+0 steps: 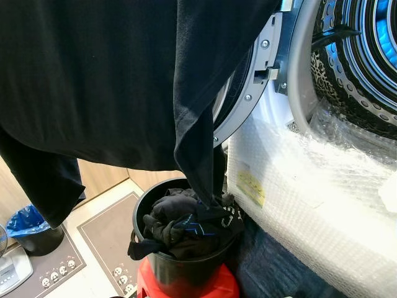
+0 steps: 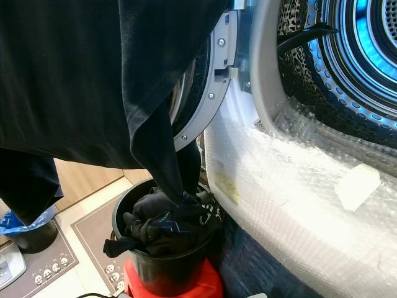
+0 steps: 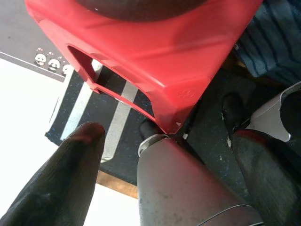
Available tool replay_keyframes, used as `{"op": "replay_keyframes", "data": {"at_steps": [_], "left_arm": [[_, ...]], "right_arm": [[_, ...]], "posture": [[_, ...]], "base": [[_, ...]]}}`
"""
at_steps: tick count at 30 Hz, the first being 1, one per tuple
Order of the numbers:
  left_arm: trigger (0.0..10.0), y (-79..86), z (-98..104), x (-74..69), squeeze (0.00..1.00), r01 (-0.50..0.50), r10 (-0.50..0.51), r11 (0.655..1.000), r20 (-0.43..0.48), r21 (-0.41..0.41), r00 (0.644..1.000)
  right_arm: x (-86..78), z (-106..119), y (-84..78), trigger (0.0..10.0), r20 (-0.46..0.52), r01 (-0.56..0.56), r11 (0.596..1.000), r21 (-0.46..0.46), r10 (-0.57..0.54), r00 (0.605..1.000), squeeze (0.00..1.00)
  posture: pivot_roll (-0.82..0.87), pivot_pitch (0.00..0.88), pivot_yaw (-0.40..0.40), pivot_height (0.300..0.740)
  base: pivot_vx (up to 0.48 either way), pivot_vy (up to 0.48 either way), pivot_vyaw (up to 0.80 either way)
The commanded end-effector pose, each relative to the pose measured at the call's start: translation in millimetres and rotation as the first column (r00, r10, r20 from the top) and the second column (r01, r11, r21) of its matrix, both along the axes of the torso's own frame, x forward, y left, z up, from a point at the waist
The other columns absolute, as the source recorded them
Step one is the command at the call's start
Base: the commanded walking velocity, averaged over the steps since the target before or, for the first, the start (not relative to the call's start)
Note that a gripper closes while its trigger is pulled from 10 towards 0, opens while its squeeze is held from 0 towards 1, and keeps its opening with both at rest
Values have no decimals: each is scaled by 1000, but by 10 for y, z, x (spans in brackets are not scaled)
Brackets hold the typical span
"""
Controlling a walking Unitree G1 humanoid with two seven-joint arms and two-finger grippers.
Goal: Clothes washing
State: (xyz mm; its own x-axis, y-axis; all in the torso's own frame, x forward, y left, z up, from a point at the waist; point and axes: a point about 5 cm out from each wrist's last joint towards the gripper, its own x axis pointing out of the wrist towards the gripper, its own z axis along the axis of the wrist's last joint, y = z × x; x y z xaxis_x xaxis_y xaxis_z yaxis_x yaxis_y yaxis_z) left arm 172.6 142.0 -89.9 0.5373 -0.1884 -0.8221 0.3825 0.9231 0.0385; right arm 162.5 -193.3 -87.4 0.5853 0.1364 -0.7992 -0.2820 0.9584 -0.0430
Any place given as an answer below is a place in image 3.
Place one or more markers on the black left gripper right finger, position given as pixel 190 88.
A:
pixel 272 179

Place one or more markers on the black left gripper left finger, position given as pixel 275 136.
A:
pixel 63 179

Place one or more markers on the black mat with white stripes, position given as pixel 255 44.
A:
pixel 103 117

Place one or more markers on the blue striped cloth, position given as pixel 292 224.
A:
pixel 275 40

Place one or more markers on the grey mat with panda print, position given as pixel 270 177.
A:
pixel 21 35

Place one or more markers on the red plastic laundry basket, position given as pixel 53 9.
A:
pixel 152 54

